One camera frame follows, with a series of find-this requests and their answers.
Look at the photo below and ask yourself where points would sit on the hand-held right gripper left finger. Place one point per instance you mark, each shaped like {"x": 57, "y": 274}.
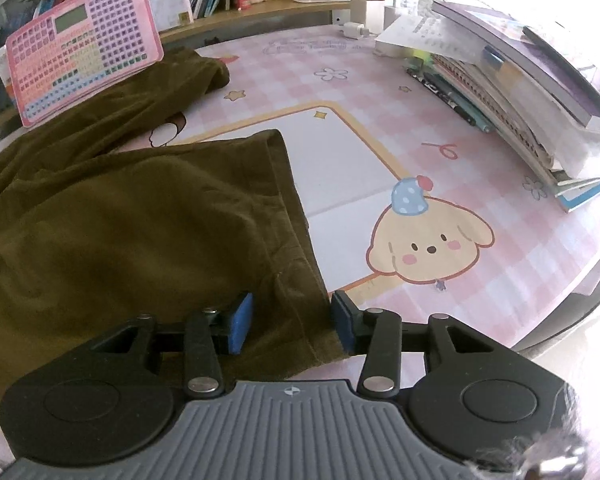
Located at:
{"x": 240, "y": 325}

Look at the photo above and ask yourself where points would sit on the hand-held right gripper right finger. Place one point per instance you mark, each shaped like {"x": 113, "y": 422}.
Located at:
{"x": 341, "y": 322}

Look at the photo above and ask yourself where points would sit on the olive brown pants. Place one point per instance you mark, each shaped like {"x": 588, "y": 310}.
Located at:
{"x": 130, "y": 240}

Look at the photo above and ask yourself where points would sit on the white orange booklet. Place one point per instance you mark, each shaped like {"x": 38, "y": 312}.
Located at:
{"x": 1, "y": 75}

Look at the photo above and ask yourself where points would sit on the dark chair seat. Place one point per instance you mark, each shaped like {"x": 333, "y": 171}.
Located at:
{"x": 575, "y": 315}

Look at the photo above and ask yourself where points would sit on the stack of large books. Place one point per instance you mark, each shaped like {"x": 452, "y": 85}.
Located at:
{"x": 530, "y": 75}

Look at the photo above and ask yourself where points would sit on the white power block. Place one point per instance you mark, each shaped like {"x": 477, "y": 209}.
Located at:
{"x": 392, "y": 49}

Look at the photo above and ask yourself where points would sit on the white blue booklet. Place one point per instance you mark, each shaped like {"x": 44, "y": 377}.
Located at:
{"x": 172, "y": 12}

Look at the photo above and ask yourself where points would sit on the pink learning tablet toy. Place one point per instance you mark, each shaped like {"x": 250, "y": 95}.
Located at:
{"x": 80, "y": 50}

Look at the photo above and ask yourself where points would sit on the white plug adapter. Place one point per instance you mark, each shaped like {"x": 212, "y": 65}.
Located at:
{"x": 355, "y": 30}

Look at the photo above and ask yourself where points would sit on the pink checkered cartoon desk mat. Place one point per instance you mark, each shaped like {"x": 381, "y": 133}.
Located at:
{"x": 430, "y": 170}

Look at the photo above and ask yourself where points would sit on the printed paper sheet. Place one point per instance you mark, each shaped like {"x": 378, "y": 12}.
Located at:
{"x": 430, "y": 35}

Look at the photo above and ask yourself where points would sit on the white pen holder box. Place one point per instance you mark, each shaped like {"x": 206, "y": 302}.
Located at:
{"x": 367, "y": 12}

